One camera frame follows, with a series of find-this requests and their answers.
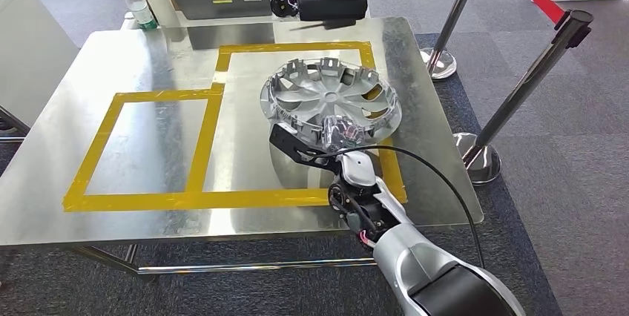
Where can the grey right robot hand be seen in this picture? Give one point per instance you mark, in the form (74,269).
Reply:
(344,134)

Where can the silver plastic wheel hubcap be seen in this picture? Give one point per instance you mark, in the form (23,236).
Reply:
(319,92)

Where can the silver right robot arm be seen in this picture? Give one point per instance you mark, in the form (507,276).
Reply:
(417,264)

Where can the stainless steel workbench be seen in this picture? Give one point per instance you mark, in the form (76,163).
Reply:
(49,156)

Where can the black equipment box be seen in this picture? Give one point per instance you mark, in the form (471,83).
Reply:
(334,6)

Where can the translucent white bottle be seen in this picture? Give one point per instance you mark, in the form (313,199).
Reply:
(162,4)

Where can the clear bottle with green cap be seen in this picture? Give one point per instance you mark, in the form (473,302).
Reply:
(137,9)

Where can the white cabinet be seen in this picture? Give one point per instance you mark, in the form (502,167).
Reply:
(29,53)

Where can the chrome stanchion post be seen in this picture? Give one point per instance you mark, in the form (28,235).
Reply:
(521,92)
(457,9)

